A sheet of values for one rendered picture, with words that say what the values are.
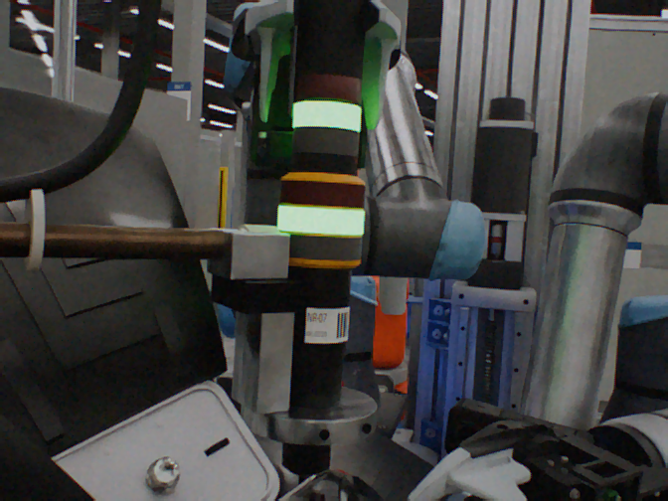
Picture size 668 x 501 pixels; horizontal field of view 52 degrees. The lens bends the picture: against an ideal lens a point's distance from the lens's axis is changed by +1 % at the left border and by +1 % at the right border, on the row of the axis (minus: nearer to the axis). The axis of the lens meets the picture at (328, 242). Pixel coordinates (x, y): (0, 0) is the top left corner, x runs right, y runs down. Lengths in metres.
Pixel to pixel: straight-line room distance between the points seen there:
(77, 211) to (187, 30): 7.03
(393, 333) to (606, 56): 2.49
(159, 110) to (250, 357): 4.70
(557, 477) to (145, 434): 0.30
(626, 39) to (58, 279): 2.12
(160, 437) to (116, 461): 0.02
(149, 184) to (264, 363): 0.15
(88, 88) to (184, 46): 2.95
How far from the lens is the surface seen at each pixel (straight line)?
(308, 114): 0.34
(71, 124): 0.45
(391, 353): 4.33
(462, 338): 1.18
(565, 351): 0.73
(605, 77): 2.29
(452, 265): 0.63
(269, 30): 0.36
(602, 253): 0.75
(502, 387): 1.21
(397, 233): 0.61
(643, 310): 1.11
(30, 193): 0.30
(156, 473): 0.29
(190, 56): 7.31
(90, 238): 0.30
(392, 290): 4.23
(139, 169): 0.43
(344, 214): 0.33
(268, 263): 0.32
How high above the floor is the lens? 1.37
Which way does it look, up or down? 3 degrees down
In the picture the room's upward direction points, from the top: 3 degrees clockwise
